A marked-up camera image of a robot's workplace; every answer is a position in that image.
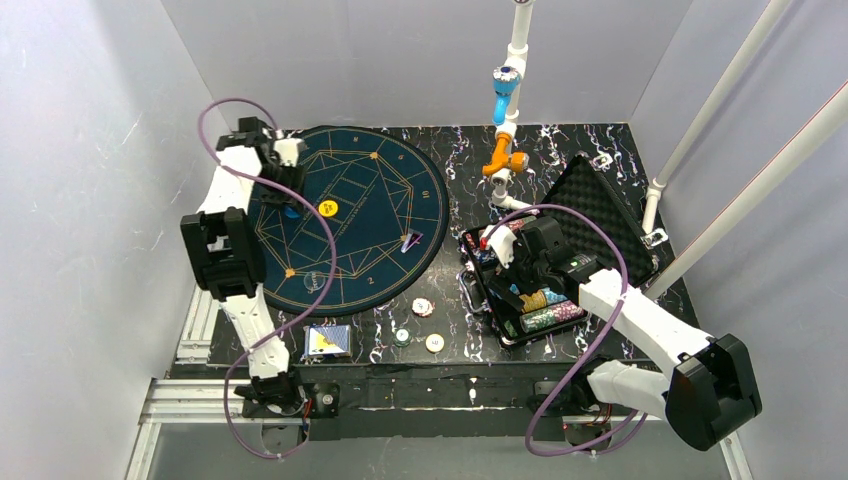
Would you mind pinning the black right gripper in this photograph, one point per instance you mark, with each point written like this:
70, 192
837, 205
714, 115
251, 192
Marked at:
515, 282

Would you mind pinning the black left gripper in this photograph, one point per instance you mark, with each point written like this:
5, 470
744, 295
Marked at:
279, 187

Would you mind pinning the blue small blind button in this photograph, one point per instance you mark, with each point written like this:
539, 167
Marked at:
291, 213

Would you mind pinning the yellow big blind button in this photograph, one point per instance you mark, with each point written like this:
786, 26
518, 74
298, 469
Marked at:
328, 208

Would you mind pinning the clear dealer button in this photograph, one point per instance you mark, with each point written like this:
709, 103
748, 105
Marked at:
314, 281

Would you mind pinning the red and white poker chip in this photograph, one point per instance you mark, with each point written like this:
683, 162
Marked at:
422, 307

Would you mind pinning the yellow poker chip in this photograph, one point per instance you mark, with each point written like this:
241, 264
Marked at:
434, 343

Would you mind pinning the green poker chip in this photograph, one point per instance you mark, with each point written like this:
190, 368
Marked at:
402, 338

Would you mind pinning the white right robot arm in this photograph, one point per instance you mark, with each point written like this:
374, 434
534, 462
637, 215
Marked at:
644, 359

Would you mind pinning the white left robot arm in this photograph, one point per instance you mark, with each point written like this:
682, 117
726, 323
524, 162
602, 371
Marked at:
228, 262

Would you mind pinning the black poker chip case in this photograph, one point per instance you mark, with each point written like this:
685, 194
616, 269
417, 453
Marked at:
595, 222

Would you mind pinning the yellow chip stack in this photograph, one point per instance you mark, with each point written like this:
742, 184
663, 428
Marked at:
541, 299

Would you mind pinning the green and purple chip row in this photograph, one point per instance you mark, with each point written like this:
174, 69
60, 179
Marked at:
549, 316

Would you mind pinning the round dark blue poker mat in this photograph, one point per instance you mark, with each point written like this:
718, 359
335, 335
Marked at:
392, 221

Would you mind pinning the boxed deck of playing cards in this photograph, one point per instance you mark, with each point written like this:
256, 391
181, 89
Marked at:
328, 341

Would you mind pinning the white thin diagonal pole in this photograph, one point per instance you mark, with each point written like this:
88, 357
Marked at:
742, 58

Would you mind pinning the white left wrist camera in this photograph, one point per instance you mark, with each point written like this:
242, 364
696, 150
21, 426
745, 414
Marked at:
288, 151

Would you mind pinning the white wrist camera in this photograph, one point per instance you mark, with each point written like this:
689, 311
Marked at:
288, 151
499, 239

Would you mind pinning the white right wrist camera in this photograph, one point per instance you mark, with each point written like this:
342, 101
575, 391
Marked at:
499, 239

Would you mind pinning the chrome case handle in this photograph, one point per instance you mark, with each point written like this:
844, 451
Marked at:
473, 298

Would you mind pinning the white pipe camera stand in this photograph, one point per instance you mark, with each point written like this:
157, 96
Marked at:
507, 80

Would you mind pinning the aluminium frame rail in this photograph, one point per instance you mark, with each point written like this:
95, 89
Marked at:
190, 393

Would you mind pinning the white diagonal frame pole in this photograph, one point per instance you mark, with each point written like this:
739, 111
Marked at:
813, 133

